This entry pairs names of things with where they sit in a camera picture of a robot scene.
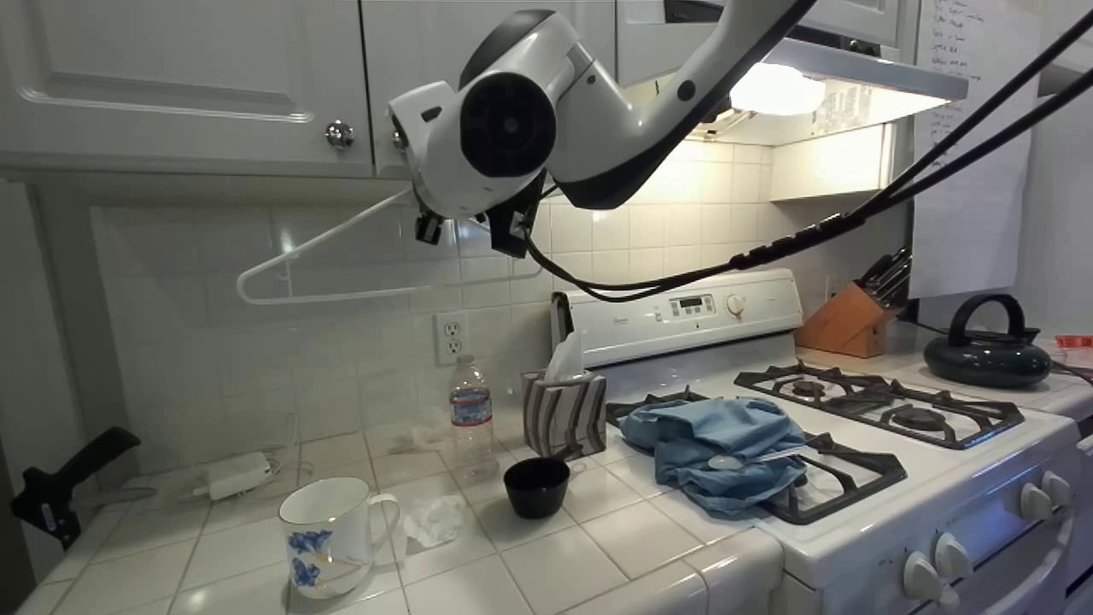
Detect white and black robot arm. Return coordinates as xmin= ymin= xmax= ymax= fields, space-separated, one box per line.
xmin=389 ymin=0 xmax=817 ymax=255

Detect white paper sheet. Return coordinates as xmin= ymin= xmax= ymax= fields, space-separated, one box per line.
xmin=913 ymin=0 xmax=1040 ymax=298

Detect crumpled clear plastic wrap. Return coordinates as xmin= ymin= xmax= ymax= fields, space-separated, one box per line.
xmin=405 ymin=497 xmax=466 ymax=554

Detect blue cloth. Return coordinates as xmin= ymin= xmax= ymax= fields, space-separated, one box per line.
xmin=617 ymin=396 xmax=805 ymax=516

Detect dark green kettle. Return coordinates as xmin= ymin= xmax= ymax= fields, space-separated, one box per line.
xmin=922 ymin=295 xmax=1052 ymax=390

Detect white wall outlet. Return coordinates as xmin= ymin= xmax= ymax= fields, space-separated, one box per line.
xmin=433 ymin=314 xmax=466 ymax=367

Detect white gas stove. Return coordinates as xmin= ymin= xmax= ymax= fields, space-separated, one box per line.
xmin=554 ymin=271 xmax=1090 ymax=615

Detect right upper cabinet door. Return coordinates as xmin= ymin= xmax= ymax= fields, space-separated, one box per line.
xmin=363 ymin=0 xmax=617 ymax=178

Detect small black cup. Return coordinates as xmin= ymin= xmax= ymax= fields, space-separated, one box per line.
xmin=501 ymin=458 xmax=569 ymax=520

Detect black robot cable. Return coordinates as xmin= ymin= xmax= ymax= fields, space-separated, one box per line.
xmin=523 ymin=6 xmax=1093 ymax=306

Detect left cabinet knob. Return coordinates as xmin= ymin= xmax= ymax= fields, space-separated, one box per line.
xmin=324 ymin=121 xmax=355 ymax=150

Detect white range hood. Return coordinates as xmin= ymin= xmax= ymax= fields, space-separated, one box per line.
xmin=616 ymin=0 xmax=974 ymax=147

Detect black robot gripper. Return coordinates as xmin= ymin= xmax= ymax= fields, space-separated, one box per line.
xmin=413 ymin=170 xmax=545 ymax=259

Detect left upper cabinet door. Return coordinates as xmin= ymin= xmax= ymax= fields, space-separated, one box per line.
xmin=0 ymin=0 xmax=373 ymax=178

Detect black handheld device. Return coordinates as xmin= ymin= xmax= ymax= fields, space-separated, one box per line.
xmin=9 ymin=428 xmax=141 ymax=546

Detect striped tissue box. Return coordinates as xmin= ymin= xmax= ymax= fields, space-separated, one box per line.
xmin=523 ymin=336 xmax=609 ymax=458

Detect cabinet door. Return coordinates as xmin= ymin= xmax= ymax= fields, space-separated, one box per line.
xmin=363 ymin=0 xmax=617 ymax=178
xmin=0 ymin=0 xmax=373 ymax=178

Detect wooden knife block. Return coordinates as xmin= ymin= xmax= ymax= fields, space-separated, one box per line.
xmin=796 ymin=253 xmax=907 ymax=360

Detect white mug blue flowers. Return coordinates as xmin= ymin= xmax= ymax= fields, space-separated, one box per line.
xmin=277 ymin=478 xmax=404 ymax=602

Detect clear plastic water bottle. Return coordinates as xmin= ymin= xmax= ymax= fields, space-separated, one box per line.
xmin=447 ymin=356 xmax=495 ymax=483

